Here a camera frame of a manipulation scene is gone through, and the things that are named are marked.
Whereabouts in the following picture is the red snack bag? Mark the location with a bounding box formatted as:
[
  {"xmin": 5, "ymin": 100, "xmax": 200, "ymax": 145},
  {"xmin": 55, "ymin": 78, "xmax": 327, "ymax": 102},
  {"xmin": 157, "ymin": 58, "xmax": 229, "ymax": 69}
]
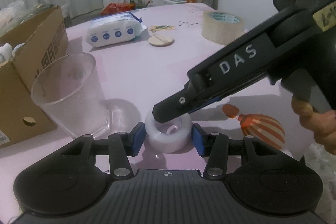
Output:
[{"xmin": 101, "ymin": 3, "xmax": 135, "ymax": 16}]

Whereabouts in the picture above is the small white tape roll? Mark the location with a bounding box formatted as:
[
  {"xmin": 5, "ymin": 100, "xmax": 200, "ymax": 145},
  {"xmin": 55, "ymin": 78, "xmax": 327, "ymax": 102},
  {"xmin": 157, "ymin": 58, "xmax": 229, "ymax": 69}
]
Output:
[{"xmin": 145, "ymin": 113, "xmax": 193, "ymax": 153}]

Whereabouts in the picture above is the clear plastic bag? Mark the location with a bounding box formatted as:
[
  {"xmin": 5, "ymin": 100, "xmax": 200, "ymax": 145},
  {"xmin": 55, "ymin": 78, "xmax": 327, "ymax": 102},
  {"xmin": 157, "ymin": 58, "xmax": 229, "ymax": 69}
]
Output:
[{"xmin": 0, "ymin": 0, "xmax": 26, "ymax": 28}]

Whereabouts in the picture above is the brown cardboard box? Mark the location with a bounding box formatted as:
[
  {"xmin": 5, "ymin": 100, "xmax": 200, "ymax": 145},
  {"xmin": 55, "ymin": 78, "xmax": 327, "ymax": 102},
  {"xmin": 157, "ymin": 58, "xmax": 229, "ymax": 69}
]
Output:
[{"xmin": 1, "ymin": 6, "xmax": 68, "ymax": 147}]

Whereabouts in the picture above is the white fluffy sock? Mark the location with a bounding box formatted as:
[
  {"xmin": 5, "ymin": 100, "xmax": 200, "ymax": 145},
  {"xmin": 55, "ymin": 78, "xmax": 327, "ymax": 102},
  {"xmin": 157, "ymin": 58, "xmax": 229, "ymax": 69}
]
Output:
[{"xmin": 0, "ymin": 43, "xmax": 13, "ymax": 63}]

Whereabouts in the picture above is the blue white tissue pack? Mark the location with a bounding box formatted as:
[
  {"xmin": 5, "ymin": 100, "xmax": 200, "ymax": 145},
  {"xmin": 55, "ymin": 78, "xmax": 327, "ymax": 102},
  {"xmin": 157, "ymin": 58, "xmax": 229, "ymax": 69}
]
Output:
[{"xmin": 84, "ymin": 12, "xmax": 147, "ymax": 48}]

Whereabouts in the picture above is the clear plastic cup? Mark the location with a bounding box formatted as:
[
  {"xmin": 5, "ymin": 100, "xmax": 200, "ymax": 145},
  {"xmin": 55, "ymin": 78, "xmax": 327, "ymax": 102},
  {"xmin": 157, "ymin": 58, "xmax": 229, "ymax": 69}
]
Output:
[{"xmin": 31, "ymin": 53, "xmax": 110, "ymax": 139}]

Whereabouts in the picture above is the person's right hand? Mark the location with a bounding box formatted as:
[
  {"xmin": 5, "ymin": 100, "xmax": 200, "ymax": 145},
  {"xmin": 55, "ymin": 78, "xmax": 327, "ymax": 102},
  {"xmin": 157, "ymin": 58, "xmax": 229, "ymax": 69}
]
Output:
[{"xmin": 291, "ymin": 96, "xmax": 336, "ymax": 155}]

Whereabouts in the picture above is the clear packing tape roll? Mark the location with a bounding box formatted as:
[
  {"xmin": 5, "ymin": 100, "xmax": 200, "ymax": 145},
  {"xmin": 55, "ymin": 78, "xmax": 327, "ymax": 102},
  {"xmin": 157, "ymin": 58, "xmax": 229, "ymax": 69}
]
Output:
[{"xmin": 201, "ymin": 11, "xmax": 245, "ymax": 46}]

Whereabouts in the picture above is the orange striped balloon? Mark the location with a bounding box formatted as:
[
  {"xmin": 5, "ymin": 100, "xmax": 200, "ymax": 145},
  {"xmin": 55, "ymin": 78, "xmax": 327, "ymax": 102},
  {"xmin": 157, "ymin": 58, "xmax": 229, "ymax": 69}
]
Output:
[{"xmin": 222, "ymin": 104, "xmax": 285, "ymax": 150}]

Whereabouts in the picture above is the round beige powder puff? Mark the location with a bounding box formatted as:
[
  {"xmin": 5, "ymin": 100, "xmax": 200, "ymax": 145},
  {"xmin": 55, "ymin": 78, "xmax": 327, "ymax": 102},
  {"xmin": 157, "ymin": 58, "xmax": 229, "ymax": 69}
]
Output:
[{"xmin": 148, "ymin": 33, "xmax": 174, "ymax": 47}]

